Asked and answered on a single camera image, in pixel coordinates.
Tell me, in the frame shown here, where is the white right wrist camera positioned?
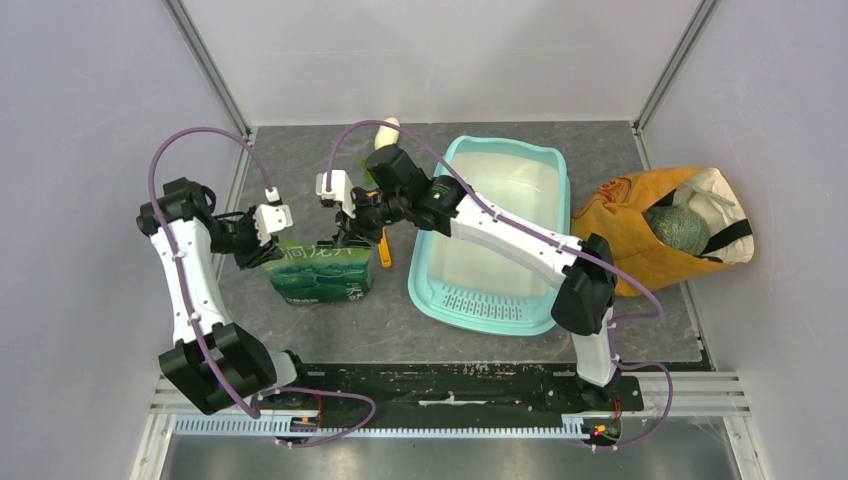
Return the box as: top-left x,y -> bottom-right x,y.
315,170 -> 356,218

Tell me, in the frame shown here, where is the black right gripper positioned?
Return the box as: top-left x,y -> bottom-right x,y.
335,186 -> 409,247

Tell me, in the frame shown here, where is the white slotted cable duct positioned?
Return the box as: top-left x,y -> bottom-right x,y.
174,414 -> 590,440

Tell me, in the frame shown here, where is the teal plastic litter box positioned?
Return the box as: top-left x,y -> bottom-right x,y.
408,136 -> 577,336

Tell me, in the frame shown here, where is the white toy radish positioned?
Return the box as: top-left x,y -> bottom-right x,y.
373,117 -> 400,150

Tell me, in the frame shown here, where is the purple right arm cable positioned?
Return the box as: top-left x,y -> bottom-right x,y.
327,119 -> 675,452

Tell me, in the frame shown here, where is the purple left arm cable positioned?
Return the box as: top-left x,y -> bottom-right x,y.
146,125 -> 378,451

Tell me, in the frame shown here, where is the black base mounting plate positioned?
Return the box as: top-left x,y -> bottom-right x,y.
261,362 -> 644,428

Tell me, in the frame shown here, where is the green netted melon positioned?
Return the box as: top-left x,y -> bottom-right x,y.
647,207 -> 711,256

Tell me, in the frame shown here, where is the orange cloth bag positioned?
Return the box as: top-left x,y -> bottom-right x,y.
571,167 -> 755,291

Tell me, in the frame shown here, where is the orange plastic scoop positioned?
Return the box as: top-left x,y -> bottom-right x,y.
377,227 -> 392,268

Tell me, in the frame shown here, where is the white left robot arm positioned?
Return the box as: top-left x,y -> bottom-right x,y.
136,178 -> 314,415

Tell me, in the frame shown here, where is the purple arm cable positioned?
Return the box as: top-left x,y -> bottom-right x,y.
327,119 -> 675,452
146,125 -> 378,451

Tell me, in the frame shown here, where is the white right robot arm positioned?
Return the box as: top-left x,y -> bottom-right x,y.
316,144 -> 621,409

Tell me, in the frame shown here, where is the green litter bag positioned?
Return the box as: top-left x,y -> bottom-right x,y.
262,240 -> 373,306

